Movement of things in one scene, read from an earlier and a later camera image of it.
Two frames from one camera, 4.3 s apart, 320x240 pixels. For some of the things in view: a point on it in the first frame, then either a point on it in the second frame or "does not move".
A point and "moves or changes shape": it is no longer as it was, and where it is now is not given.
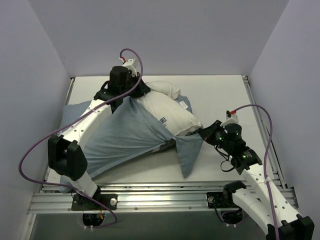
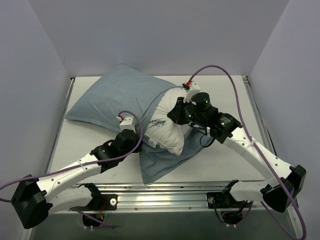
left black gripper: (141, 88) → (133, 139)
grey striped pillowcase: (127, 133) moves or changes shape
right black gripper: (211, 130) → (178, 111)
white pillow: (161, 100) → (164, 131)
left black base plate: (80, 202) does not move
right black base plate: (220, 200) does not move
